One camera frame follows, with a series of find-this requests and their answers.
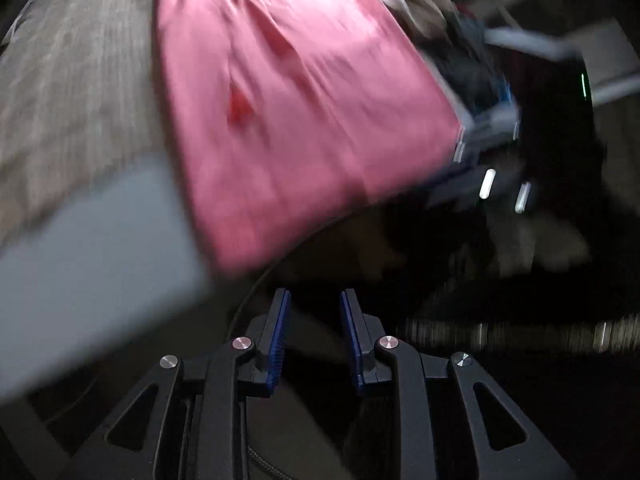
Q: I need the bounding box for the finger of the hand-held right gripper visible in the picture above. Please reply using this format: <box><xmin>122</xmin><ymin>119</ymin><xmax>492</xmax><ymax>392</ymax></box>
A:
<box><xmin>450</xmin><ymin>109</ymin><xmax>523</xmax><ymax>167</ymax></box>
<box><xmin>480</xmin><ymin>75</ymin><xmax>521</xmax><ymax>113</ymax></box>

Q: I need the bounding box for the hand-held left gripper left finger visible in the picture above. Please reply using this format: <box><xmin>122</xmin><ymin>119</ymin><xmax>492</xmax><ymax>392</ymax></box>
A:
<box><xmin>60</xmin><ymin>287</ymin><xmax>292</xmax><ymax>480</ymax></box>

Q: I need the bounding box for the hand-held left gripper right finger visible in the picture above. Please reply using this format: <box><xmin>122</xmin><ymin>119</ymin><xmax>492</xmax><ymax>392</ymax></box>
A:
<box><xmin>340</xmin><ymin>289</ymin><xmax>576</xmax><ymax>480</ymax></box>

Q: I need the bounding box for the pink shirt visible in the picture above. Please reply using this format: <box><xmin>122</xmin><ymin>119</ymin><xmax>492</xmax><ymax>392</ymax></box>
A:
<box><xmin>145</xmin><ymin>0</ymin><xmax>463</xmax><ymax>273</ymax></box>

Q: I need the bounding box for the dark grey garment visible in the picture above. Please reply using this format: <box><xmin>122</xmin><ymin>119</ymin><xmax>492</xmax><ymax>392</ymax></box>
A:
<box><xmin>395</xmin><ymin>0</ymin><xmax>501</xmax><ymax>111</ymax></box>

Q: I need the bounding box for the plaid rug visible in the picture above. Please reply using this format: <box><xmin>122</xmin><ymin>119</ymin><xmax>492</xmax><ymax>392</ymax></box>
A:
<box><xmin>0</xmin><ymin>0</ymin><xmax>171</xmax><ymax>246</ymax></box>

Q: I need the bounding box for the white window frame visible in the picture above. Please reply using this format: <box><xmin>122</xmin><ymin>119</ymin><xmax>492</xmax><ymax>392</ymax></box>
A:
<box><xmin>482</xmin><ymin>25</ymin><xmax>640</xmax><ymax>106</ymax></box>

